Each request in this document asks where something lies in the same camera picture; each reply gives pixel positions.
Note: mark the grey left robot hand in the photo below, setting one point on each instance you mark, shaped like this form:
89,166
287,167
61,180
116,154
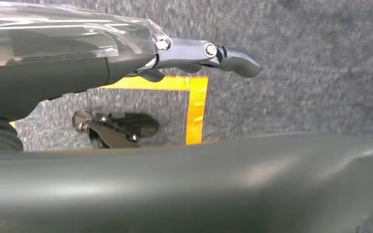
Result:
61,74

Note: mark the black robot foot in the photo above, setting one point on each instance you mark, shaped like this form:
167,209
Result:
138,125

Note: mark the yellow floor tape square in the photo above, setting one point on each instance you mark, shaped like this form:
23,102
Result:
196,109

